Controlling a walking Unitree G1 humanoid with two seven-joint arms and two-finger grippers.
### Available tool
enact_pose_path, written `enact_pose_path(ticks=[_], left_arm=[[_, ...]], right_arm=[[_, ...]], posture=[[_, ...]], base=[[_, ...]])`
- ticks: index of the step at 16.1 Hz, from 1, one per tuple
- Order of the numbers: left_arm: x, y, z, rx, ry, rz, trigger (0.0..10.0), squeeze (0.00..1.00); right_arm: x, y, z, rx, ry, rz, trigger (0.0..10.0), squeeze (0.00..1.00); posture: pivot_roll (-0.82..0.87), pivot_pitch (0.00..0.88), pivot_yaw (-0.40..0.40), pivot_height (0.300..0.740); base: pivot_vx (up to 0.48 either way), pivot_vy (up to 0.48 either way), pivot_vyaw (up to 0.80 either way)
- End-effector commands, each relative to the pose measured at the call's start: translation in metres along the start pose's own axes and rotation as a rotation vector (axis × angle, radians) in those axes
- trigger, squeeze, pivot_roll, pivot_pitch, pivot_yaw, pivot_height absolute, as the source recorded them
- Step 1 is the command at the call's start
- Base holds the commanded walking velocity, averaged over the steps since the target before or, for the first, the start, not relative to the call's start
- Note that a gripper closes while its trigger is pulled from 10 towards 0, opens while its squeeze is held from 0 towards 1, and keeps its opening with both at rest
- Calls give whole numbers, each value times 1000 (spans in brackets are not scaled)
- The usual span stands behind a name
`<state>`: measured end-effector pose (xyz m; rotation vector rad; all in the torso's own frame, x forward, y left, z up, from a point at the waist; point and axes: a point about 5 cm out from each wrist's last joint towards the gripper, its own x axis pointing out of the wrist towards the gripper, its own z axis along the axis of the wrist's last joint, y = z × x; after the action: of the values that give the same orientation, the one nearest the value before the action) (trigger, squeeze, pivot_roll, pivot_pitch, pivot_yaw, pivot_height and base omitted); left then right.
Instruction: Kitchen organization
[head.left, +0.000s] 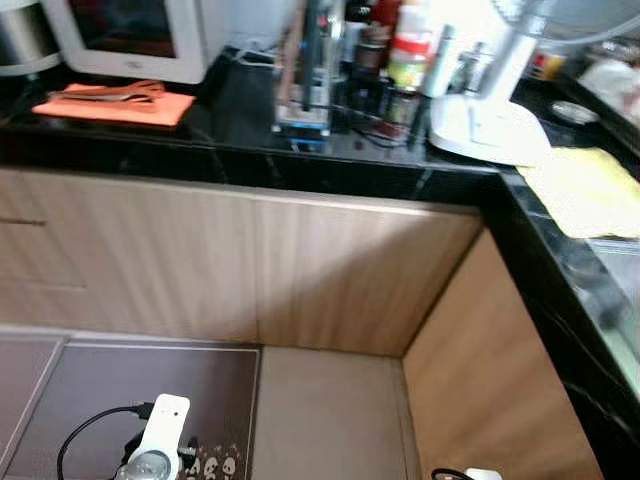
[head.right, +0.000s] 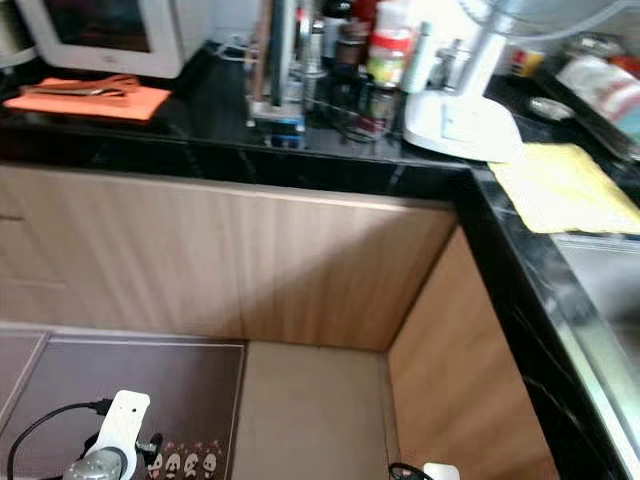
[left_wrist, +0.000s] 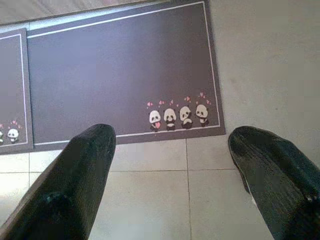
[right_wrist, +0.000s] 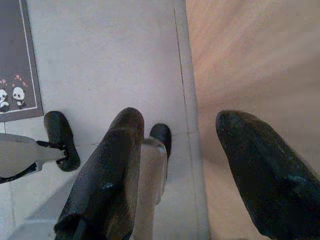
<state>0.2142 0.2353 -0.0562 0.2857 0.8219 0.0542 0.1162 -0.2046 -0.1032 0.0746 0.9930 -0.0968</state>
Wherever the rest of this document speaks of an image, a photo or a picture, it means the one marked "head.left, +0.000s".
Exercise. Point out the yellow cloth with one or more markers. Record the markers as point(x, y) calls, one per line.
point(585, 190)

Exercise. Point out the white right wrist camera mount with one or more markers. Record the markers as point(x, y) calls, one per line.
point(483, 474)

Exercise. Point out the wooden sink cabinet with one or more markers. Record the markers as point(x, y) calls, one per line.
point(490, 380)

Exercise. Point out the seasoning bottle with green label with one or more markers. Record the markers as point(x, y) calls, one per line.
point(410, 55)

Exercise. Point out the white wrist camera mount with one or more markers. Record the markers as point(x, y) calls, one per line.
point(483, 474)
point(165, 430)

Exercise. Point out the orange cloth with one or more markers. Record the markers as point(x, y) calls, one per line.
point(115, 112)

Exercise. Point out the dark spice jar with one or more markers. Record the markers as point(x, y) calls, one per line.
point(372, 50)
point(402, 108)

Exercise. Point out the stainless steel sink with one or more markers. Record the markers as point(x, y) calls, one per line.
point(625, 270)

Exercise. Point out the wooden base cabinet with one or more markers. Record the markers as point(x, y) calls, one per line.
point(250, 260)

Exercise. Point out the clear plastic bag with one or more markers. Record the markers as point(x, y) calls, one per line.
point(610, 80)

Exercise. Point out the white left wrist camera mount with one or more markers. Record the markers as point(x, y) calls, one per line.
point(165, 430)

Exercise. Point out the steel cooking pot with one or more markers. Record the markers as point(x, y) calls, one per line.
point(20, 35)

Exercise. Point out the small steel dish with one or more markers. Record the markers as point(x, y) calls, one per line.
point(575, 112)

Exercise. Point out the white microwave oven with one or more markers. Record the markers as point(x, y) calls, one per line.
point(140, 30)

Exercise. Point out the brown kitchen tongs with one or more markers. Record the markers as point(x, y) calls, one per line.
point(110, 92)

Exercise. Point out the knife rack with knives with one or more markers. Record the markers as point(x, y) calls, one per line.
point(305, 80)

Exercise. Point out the slim white bottle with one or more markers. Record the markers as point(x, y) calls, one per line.
point(440, 60)

